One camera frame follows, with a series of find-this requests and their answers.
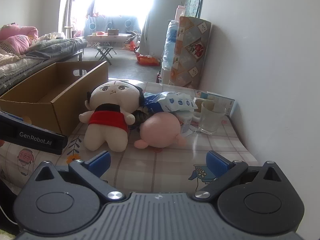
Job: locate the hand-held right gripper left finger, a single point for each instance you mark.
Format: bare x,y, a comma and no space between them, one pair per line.
101,163

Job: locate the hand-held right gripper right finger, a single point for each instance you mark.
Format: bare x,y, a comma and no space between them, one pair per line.
216,163

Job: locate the clear glass mug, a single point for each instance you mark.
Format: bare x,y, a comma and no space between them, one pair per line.
210,120

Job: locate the plush doll with red dress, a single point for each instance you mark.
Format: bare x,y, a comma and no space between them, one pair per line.
107,118

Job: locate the brown cardboard box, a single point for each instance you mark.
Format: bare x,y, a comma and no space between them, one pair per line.
67,100

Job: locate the white printed cup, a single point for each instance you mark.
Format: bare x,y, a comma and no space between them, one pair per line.
186,123

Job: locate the grey green scrunchie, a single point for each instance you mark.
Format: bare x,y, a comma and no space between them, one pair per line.
140,117

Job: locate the teal and white carton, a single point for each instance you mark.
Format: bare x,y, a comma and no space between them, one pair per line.
225,102

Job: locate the pink round plush toy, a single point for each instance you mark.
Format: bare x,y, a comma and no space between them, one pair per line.
160,130

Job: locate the blue white wet wipes packet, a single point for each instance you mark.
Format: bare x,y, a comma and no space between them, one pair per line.
175,102

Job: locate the checked tablecloth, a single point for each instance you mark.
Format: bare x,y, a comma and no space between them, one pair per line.
162,165

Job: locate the bed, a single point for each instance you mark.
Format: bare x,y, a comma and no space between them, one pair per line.
37,62

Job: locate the grey quilt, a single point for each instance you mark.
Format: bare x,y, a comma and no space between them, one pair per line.
60,45

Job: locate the pink quilt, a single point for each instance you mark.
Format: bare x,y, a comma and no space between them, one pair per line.
17,33

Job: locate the red bottle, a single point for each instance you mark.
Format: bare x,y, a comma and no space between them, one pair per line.
158,77

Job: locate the folding stool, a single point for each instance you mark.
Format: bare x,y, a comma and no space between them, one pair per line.
106,51

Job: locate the orange bag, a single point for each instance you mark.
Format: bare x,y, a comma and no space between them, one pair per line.
147,60

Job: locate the red plastic bag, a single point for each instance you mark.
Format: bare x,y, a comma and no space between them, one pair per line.
132,46

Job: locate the low table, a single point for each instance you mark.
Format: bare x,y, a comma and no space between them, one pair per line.
110,38

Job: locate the small cardboard box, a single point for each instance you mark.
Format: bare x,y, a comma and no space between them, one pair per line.
113,32

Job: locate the grey curtain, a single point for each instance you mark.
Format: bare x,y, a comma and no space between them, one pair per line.
147,32
67,7

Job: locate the large water bottle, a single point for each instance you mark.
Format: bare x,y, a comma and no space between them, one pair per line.
170,40

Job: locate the blue cloth with circles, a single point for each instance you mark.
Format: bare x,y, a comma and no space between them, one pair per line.
117,22

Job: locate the pale pink container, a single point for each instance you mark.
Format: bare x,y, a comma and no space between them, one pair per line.
180,12

